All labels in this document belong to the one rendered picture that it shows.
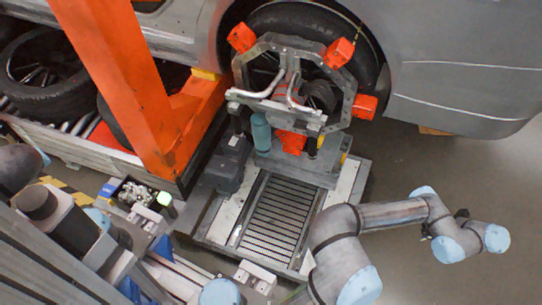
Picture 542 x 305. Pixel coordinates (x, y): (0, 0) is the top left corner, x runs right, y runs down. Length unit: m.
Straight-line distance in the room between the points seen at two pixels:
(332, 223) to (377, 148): 1.78
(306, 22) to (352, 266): 1.01
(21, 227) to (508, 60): 1.46
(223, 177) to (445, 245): 1.25
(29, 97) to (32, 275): 2.03
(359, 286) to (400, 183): 1.73
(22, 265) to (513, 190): 2.53
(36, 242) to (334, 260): 0.58
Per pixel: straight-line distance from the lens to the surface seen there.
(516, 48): 1.61
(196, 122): 2.04
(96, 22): 1.37
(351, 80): 1.73
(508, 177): 2.86
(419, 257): 2.45
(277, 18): 1.71
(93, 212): 1.46
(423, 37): 1.60
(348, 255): 0.96
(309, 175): 2.42
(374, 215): 1.11
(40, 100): 2.73
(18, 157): 1.15
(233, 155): 2.24
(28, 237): 0.73
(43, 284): 0.82
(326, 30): 1.67
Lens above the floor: 2.23
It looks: 56 degrees down
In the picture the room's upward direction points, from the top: 6 degrees counter-clockwise
